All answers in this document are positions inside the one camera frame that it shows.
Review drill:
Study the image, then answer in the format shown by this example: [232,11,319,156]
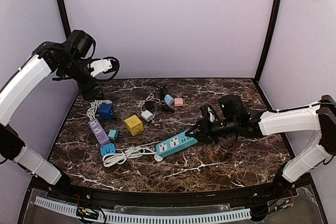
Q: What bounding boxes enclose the pink charger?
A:
[174,98,184,107]

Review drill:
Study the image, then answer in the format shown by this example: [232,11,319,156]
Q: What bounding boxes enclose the dark blue cube adapter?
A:
[98,103,114,120]

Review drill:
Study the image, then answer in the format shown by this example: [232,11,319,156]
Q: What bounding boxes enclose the small teal plug adapter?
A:
[108,130,122,141]

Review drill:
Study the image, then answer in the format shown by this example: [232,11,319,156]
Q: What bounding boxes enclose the white purple-strip cord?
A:
[86,99,113,120]

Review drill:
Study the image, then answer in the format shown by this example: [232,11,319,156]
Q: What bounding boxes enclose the black tangled cable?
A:
[152,84,176,113]

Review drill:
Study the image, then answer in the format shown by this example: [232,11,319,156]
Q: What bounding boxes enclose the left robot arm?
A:
[1,30,120,188]

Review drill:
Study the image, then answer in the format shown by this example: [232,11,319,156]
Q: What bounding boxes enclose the yellow cube socket adapter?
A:
[125,115,144,136]

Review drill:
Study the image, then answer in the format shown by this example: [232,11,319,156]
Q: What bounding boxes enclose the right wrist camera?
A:
[200,105,219,122]

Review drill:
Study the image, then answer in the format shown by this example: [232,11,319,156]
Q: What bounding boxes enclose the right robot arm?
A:
[185,94,335,198]

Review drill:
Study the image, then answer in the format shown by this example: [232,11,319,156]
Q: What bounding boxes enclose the teal power strip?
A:
[156,132,198,158]

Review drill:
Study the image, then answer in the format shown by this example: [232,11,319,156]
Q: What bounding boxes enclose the white slotted cable duct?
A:
[34,196,251,223]

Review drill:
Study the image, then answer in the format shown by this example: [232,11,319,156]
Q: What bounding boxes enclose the white usb charger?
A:
[141,110,155,122]

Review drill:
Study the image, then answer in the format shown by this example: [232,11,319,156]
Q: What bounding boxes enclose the black power adapter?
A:
[144,101,155,113]

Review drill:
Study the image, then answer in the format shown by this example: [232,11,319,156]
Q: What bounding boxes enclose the white coiled power cord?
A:
[102,145,165,167]

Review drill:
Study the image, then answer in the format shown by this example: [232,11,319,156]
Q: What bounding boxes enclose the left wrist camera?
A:
[88,57,120,77]

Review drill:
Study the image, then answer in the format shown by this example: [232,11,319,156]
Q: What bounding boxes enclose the blue square socket adapter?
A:
[100,143,116,156]

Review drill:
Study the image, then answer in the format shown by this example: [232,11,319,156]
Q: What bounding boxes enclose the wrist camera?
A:
[200,105,219,122]
[88,57,120,77]

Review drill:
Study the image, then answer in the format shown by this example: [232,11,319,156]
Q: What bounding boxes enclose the purple power strip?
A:
[88,119,111,146]

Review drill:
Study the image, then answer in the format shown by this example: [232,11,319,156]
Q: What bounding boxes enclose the light blue charger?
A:
[164,94,174,106]

